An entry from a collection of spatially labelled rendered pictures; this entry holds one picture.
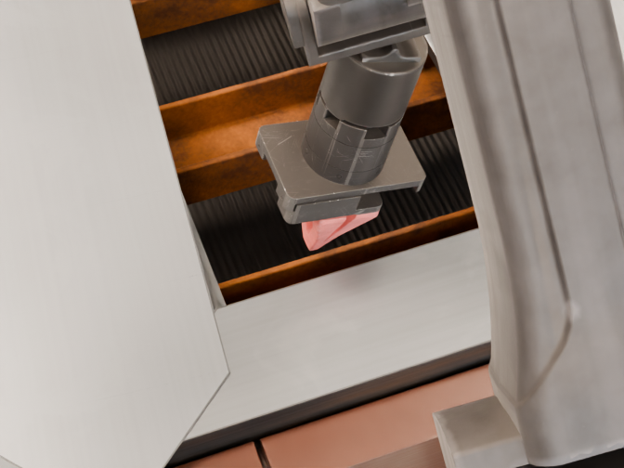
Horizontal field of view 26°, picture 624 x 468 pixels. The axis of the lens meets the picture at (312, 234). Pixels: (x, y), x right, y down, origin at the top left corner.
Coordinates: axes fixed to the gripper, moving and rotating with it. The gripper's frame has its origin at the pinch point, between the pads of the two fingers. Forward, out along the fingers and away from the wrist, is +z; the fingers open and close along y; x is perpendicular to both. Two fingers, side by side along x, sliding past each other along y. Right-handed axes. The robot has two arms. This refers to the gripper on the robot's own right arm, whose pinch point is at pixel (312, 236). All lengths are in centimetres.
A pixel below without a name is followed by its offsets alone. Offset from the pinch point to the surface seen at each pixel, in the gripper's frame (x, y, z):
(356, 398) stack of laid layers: 12.3, 0.9, 2.3
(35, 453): 9.8, 22.2, 5.2
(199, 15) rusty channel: -39.4, -6.7, 16.1
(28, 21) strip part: -28.2, 13.7, 4.0
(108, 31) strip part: -25.0, 8.0, 2.6
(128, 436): 10.8, 16.4, 3.8
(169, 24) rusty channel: -39.4, -3.8, 17.0
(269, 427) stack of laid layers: 12.3, 7.0, 3.8
